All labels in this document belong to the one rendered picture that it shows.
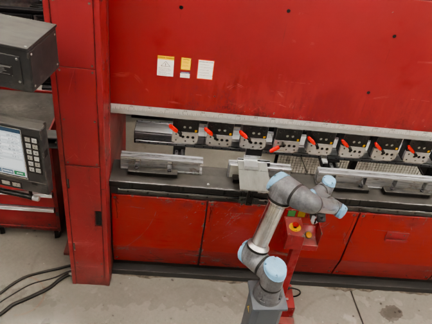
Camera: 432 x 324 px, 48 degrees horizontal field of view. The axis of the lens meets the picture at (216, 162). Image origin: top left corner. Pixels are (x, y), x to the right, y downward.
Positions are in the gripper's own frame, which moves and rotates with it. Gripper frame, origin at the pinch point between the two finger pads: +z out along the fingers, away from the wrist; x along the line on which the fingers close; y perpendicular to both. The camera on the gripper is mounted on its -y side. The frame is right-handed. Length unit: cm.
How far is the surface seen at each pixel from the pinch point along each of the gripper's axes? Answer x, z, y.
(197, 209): 67, 17, 19
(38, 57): 139, -106, -17
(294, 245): 9.5, 13.8, -6.5
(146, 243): 98, 50, 16
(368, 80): -16, -77, 38
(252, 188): 38.2, -15.5, 10.1
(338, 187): -18.7, -4.5, 27.2
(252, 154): 38, -18, 36
